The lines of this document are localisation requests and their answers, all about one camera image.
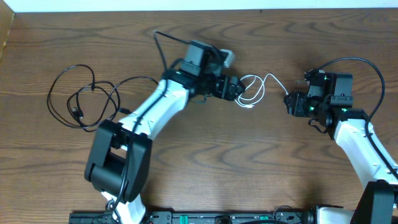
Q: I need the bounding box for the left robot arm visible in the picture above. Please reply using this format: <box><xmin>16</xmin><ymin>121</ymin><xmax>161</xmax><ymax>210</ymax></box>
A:
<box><xmin>85</xmin><ymin>40</ymin><xmax>244</xmax><ymax>223</ymax></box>

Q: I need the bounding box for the white USB cable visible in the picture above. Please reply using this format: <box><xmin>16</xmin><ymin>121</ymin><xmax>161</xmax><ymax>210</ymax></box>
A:
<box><xmin>233</xmin><ymin>72</ymin><xmax>290</xmax><ymax>109</ymax></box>

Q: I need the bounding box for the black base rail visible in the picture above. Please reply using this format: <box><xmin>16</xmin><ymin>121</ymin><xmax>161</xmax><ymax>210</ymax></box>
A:
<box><xmin>68</xmin><ymin>210</ymin><xmax>382</xmax><ymax>224</ymax></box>

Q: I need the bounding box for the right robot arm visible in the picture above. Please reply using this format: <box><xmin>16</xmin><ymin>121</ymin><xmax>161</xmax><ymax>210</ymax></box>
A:
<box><xmin>284</xmin><ymin>70</ymin><xmax>397</xmax><ymax>223</ymax></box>

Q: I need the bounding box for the black USB cable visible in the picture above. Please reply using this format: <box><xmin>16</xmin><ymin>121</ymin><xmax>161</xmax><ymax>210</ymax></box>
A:
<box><xmin>46</xmin><ymin>63</ymin><xmax>159</xmax><ymax>133</ymax></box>

